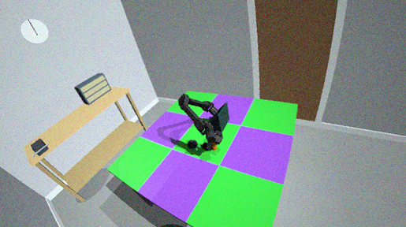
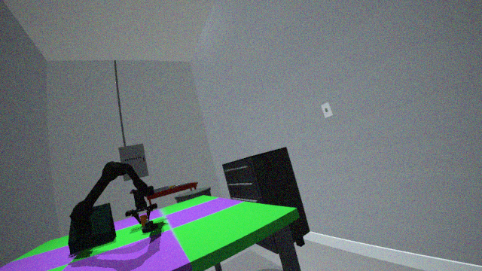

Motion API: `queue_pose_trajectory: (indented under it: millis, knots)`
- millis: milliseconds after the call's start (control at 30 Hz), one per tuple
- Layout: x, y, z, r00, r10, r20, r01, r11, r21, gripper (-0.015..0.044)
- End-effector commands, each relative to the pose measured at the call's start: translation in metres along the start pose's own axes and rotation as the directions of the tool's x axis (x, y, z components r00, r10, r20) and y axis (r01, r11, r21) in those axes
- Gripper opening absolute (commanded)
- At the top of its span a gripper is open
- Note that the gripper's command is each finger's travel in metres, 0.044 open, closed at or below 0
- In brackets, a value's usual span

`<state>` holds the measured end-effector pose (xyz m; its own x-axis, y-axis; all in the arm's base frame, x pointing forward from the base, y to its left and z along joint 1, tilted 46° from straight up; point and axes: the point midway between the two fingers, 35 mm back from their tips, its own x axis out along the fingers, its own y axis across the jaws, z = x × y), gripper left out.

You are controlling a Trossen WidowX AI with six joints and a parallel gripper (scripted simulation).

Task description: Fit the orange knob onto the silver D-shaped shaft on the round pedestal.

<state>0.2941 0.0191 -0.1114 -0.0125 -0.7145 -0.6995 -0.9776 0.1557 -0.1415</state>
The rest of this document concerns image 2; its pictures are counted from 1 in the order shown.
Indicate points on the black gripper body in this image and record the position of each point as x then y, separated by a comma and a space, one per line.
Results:
140, 204

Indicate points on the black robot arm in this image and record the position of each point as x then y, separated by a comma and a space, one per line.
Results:
82, 212

